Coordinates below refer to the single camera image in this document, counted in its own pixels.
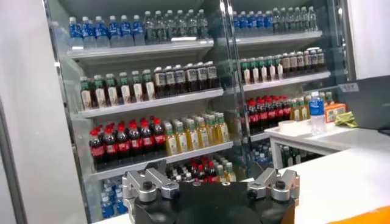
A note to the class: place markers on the dark grey open laptop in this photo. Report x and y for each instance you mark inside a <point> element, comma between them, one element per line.
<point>371,103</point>

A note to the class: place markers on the green tint clear bottle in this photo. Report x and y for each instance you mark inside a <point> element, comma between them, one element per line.
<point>286,155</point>
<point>313,17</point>
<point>292,19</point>
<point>149,27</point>
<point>181,25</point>
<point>202,23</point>
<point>297,155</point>
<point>160,26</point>
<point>285,19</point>
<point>306,17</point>
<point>192,24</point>
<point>170,25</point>
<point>300,18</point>
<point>276,19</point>

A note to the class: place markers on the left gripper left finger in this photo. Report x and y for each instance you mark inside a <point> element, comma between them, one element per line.
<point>146,185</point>

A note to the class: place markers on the blue label water bottle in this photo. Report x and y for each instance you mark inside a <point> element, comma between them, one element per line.
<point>317,112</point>
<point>125,30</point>
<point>88,32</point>
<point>74,32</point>
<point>101,31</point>
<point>260,20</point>
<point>252,20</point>
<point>114,30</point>
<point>236,21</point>
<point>137,29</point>
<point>268,20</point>
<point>243,21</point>

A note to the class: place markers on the white table with tape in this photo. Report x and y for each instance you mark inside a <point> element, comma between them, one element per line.
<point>275,155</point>

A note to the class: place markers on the orange t-shirt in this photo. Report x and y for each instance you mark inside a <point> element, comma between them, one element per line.
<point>371,217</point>

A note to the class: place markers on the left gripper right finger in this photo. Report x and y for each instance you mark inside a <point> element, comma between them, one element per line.
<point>280,184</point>

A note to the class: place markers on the green cap brown tea bottle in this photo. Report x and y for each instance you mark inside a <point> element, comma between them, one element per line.
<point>86,97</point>
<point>253,72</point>
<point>278,68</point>
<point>111,94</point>
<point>148,89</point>
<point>99,95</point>
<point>244,73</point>
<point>124,92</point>
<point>136,90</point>
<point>262,71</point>
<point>270,70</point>

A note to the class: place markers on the dark drink bottle black label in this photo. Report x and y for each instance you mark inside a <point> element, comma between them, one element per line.
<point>300,62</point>
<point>307,61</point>
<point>320,59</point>
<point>212,76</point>
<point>179,80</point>
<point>314,60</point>
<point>169,82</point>
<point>159,83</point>
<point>201,77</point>
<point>191,79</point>

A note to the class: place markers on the white tape roll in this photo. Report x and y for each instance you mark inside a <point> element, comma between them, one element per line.
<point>288,126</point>

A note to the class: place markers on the red cap cola bottle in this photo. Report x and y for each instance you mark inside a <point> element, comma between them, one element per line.
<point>97,149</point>
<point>278,112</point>
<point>199,172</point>
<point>286,110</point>
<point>261,115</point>
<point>158,138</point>
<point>269,114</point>
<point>147,140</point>
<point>252,117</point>
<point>109,147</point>
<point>135,143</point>
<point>211,170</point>
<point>122,145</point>

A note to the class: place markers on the green crumpled cloth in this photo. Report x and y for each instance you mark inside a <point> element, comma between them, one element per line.
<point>345,119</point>

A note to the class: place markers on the orange cardboard box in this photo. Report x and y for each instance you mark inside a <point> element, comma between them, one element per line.
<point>333,111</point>

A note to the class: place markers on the black drinks display cooler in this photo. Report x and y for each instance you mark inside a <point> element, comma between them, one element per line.
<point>146,105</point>
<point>283,81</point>

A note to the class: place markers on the small blue drink bottle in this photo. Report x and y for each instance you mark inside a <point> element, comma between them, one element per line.
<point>263,158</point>
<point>119,202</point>
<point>106,207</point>

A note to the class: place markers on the dark drink bottle beige label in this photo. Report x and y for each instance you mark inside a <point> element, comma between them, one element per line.
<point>285,64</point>
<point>293,63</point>

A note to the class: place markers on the white cap dark drink bottle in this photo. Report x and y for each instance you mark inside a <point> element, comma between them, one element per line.
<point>187,177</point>
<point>175,175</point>

